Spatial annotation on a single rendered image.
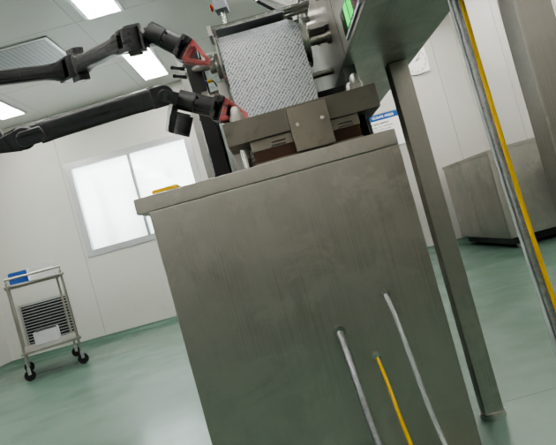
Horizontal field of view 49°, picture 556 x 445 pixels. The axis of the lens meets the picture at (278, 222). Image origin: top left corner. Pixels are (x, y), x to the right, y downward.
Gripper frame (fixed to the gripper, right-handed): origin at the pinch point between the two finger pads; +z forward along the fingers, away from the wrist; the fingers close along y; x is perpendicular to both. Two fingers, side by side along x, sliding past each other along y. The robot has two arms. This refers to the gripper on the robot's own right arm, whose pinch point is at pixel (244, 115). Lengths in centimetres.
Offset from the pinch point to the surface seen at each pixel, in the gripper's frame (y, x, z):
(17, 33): -307, 71, -224
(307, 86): 0.3, 12.1, 15.5
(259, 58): 0.1, 16.7, 0.3
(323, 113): 22.0, 1.5, 21.2
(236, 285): 26, -45, 10
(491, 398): -12, -64, 92
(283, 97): 0.3, 7.5, 9.6
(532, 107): 74, 0, 53
